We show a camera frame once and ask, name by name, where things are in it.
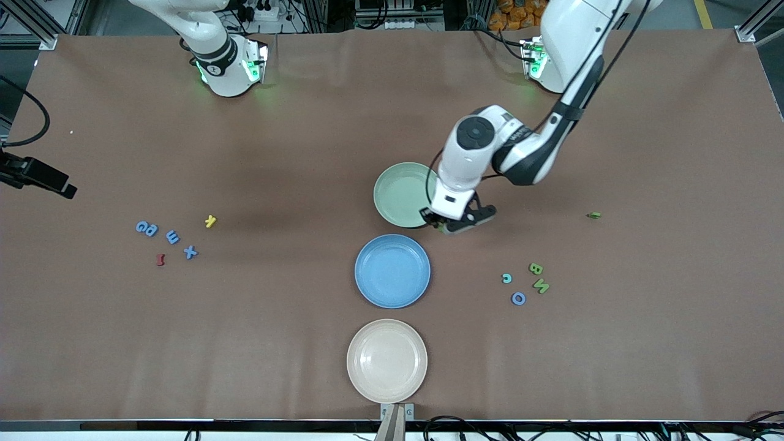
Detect pale green plate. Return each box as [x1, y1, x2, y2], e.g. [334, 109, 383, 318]
[373, 162, 440, 228]

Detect blue plate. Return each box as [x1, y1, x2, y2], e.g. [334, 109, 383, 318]
[354, 234, 431, 309]

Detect beige plate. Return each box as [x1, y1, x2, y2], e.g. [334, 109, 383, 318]
[346, 318, 428, 404]

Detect brown paper table cover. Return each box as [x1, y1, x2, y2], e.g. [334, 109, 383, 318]
[0, 28, 784, 423]

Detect long white power strip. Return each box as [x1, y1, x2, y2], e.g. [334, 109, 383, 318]
[385, 18, 445, 32]

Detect bag of orange fruit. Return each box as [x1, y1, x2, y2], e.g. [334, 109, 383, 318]
[488, 0, 549, 32]

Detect white power strip with plugs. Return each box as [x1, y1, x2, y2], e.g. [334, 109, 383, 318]
[236, 0, 288, 22]

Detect aluminium frame post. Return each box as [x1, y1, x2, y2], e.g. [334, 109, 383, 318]
[0, 0, 60, 51]
[735, 0, 784, 48]

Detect black looped cable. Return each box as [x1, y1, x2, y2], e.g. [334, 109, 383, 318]
[423, 415, 491, 441]

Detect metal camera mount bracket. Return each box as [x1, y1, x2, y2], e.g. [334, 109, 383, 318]
[380, 403, 415, 441]

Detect black table edge rail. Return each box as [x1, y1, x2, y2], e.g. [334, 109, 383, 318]
[0, 419, 784, 433]

